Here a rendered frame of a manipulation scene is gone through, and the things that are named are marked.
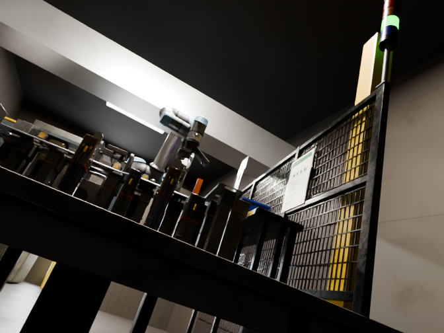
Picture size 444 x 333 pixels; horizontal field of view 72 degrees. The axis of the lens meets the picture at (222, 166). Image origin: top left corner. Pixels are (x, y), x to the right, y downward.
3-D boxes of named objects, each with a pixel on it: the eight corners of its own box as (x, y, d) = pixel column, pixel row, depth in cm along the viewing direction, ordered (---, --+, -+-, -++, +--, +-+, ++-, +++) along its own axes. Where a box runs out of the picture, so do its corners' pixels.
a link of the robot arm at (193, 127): (204, 125, 170) (211, 119, 163) (198, 141, 166) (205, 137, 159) (192, 117, 168) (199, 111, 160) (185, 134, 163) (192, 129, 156)
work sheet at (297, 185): (303, 203, 141) (314, 147, 154) (280, 213, 162) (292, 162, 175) (307, 204, 142) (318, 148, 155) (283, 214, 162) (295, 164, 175)
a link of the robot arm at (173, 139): (137, 177, 214) (176, 108, 210) (156, 186, 219) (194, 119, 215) (137, 182, 203) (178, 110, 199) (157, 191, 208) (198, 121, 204)
